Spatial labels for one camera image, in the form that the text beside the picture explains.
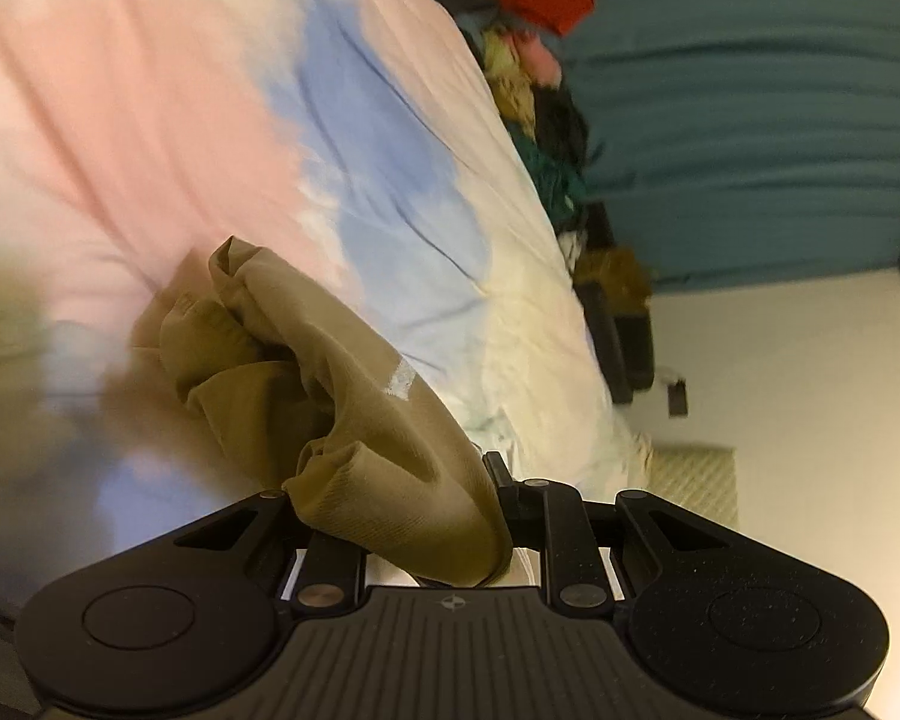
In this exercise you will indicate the black wall socket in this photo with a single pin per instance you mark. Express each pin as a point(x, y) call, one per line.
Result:
point(679, 399)

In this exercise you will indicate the black armchair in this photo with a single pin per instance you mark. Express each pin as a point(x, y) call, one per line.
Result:
point(622, 345)

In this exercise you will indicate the cream textured pillow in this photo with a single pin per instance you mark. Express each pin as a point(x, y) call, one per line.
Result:
point(701, 484)

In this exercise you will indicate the green cloth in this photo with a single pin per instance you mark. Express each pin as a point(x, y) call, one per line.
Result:
point(555, 180)

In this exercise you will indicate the white cloth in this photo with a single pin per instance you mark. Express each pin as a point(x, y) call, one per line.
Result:
point(574, 247)

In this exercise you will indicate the beige shirt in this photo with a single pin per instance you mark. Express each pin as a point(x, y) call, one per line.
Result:
point(360, 405)

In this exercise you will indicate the black cloth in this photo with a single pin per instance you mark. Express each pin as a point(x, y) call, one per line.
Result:
point(562, 127)

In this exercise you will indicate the wide blue curtain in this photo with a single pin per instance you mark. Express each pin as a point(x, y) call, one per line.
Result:
point(750, 127)

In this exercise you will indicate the yellow beige cloth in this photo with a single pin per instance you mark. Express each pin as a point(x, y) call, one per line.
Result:
point(514, 86)

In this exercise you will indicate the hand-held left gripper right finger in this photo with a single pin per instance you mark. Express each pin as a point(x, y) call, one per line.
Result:
point(570, 532)

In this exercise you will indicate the brown paper bag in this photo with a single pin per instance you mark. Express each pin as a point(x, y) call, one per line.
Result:
point(615, 270)

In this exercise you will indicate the pastel printed bed sheet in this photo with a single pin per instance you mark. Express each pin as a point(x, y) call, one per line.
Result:
point(232, 127)

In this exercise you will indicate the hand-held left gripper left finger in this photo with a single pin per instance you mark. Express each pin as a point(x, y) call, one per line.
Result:
point(330, 562)

